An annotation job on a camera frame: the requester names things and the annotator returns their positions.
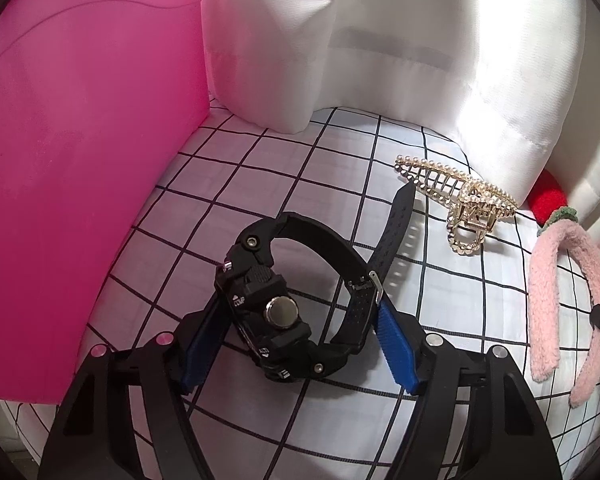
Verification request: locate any black digital wristwatch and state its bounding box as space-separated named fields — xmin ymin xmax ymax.
xmin=215 ymin=183 xmax=415 ymax=382

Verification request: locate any pink fuzzy strawberry headband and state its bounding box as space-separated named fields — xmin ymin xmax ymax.
xmin=526 ymin=168 xmax=600 ymax=409

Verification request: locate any gold pearl hair claw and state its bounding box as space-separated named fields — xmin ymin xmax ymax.
xmin=394 ymin=155 xmax=518 ymax=256

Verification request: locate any white grid bedsheet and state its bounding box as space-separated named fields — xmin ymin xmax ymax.
xmin=0 ymin=105 xmax=600 ymax=480

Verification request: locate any white curtain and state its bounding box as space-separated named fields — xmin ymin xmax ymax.
xmin=202 ymin=0 xmax=600 ymax=244

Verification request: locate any pink plastic basin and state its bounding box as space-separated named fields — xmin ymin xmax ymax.
xmin=0 ymin=0 xmax=209 ymax=404

